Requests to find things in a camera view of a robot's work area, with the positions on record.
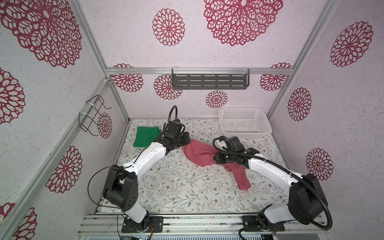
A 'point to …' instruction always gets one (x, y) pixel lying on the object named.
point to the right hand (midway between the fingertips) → (214, 155)
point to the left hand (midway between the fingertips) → (189, 140)
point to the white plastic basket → (244, 122)
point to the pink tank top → (205, 156)
